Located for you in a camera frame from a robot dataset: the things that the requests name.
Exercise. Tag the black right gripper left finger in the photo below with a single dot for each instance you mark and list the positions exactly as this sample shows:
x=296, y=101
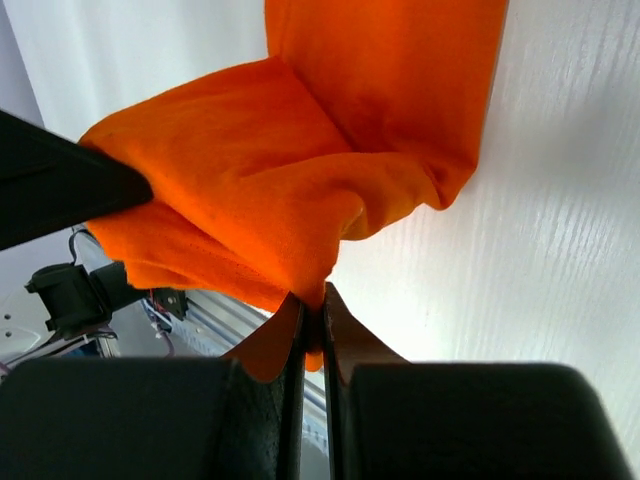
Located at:
x=234, y=417

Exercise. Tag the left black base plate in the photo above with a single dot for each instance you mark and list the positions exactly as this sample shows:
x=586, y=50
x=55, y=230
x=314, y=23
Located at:
x=170, y=302

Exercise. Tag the orange t shirt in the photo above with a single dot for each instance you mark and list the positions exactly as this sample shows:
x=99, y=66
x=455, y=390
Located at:
x=361, y=112

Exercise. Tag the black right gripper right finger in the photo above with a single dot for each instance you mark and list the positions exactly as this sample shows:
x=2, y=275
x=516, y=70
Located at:
x=392, y=419

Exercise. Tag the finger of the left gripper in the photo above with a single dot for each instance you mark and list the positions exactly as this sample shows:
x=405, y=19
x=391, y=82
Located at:
x=49, y=183

